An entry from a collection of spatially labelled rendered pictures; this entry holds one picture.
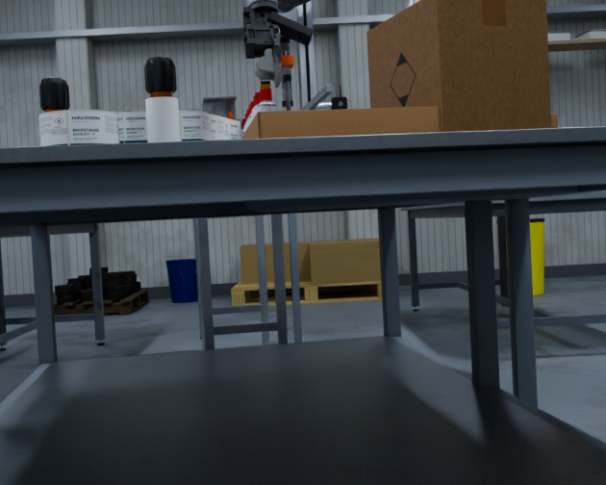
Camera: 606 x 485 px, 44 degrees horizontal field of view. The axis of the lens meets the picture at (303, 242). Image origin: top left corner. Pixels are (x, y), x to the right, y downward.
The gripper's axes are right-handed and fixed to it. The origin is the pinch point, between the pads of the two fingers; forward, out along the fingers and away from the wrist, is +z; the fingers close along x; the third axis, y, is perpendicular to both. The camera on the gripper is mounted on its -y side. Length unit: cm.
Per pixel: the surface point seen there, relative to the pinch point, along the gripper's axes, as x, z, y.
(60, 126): -18, 1, 54
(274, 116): 67, 43, 11
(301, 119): 67, 43, 7
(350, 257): -452, -81, -112
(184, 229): -577, -157, 27
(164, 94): -24.7, -11.0, 27.7
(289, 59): -30.0, -23.9, -8.0
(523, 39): 42, 16, -41
